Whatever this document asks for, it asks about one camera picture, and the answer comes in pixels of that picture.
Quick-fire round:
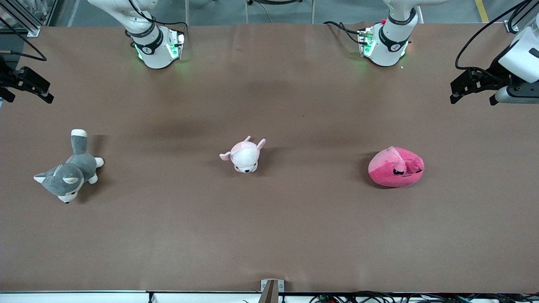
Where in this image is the round pink plush toy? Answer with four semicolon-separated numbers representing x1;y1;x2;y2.
368;146;425;188

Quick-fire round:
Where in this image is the grey white plush husky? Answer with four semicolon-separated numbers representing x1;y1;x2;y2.
33;129;105;204

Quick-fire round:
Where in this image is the white flat panel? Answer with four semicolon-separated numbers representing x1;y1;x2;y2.
0;292;312;303

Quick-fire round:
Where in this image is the white pink plush puppy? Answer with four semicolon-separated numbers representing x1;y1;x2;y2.
219;136;267;174

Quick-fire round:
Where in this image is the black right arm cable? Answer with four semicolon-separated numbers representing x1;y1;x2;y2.
0;26;48;62

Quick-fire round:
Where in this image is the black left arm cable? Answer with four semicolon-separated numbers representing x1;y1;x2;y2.
454;0;534;70

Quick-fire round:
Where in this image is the aluminium corner frame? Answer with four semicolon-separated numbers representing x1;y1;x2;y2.
503;0;539;34

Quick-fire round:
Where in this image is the aluminium frame with shelves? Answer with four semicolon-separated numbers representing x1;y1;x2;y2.
0;0;64;37

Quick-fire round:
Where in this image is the black arm base cable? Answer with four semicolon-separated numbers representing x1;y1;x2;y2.
323;21;368;45

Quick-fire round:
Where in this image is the black cable bundle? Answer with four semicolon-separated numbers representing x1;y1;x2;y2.
309;290;539;303

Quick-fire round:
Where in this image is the grey metal bracket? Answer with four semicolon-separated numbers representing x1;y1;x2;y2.
260;279;285;293

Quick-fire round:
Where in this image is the brown camera post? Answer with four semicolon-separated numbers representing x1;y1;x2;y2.
257;280;280;303

